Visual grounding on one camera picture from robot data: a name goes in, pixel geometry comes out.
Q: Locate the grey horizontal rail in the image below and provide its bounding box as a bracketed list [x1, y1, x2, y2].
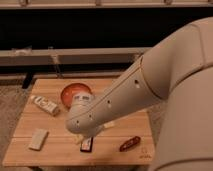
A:
[0, 47, 149, 66]

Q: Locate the wooden table board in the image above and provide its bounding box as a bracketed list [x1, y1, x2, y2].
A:
[1, 78, 158, 167]

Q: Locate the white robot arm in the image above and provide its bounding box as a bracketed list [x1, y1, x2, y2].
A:
[66, 17, 213, 171]

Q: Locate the red pocket knife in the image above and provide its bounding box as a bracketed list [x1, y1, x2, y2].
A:
[119, 136, 141, 152]

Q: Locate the orange ceramic bowl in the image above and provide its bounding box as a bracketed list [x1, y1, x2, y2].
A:
[60, 83, 92, 109]

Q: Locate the black and orange box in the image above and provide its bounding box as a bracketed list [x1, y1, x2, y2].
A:
[80, 138, 93, 153]

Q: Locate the white tube with label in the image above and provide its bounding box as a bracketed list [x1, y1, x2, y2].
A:
[30, 95, 60, 116]

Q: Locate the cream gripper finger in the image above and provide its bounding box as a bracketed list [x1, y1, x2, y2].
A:
[104, 121, 115, 129]
[74, 134, 85, 144]

